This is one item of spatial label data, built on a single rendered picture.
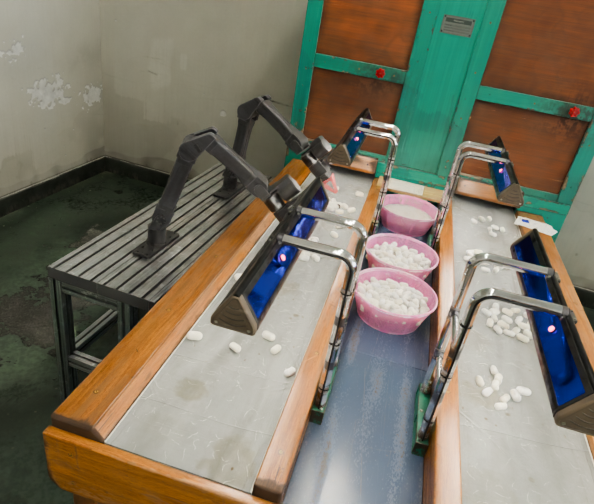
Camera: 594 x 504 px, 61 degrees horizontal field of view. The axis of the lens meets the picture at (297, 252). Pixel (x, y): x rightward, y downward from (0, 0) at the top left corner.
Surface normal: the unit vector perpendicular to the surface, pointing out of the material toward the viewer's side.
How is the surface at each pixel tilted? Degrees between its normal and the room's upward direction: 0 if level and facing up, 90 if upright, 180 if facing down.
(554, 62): 90
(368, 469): 0
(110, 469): 90
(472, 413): 0
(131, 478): 90
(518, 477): 0
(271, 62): 90
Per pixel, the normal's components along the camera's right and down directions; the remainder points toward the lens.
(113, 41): -0.31, 0.42
